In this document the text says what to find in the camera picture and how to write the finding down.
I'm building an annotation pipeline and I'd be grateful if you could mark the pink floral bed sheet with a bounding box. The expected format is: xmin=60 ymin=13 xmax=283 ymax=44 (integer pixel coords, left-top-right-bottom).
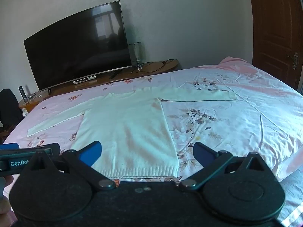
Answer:
xmin=2 ymin=56 xmax=303 ymax=227

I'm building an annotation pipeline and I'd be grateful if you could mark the brown wooden door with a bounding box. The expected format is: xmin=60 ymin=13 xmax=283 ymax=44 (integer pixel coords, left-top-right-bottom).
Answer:
xmin=247 ymin=0 xmax=303 ymax=90

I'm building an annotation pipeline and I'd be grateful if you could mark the black chair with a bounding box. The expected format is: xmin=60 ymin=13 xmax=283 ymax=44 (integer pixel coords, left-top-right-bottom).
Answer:
xmin=0 ymin=89 xmax=24 ymax=133

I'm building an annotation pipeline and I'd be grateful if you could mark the black lamp cable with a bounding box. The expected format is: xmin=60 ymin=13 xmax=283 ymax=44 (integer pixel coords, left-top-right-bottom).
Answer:
xmin=136 ymin=60 xmax=173 ymax=74

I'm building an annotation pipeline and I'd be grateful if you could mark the silver set-top box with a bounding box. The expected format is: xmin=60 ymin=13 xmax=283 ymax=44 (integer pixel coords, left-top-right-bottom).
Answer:
xmin=73 ymin=75 xmax=97 ymax=85

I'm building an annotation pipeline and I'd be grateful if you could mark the white knit sweater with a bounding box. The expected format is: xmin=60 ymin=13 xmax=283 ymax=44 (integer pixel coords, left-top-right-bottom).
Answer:
xmin=27 ymin=87 xmax=237 ymax=180

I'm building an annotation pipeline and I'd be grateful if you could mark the person's left hand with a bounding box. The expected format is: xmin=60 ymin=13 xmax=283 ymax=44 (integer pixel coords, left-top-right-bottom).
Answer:
xmin=0 ymin=174 xmax=20 ymax=227

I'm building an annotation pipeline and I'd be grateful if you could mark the clear glass table lamp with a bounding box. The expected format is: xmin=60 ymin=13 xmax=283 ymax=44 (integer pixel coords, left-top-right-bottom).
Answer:
xmin=128 ymin=42 xmax=144 ymax=72

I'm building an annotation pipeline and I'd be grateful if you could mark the metal door handle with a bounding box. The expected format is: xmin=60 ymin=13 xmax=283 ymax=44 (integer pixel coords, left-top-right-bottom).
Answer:
xmin=286 ymin=51 xmax=299 ymax=70

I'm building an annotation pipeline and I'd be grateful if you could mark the black flat screen television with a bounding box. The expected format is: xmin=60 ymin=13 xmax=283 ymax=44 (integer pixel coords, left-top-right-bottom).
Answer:
xmin=23 ymin=0 xmax=132 ymax=92

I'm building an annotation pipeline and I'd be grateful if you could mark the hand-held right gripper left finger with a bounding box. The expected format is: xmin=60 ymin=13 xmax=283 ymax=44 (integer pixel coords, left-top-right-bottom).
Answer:
xmin=20 ymin=141 xmax=116 ymax=191

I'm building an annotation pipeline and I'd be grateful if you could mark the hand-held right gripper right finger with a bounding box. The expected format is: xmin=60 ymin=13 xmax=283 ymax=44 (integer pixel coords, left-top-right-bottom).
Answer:
xmin=177 ymin=142 xmax=277 ymax=191

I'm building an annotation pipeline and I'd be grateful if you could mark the wooden television console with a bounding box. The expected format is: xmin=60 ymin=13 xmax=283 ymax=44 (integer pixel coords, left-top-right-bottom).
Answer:
xmin=18 ymin=59 xmax=180 ymax=113

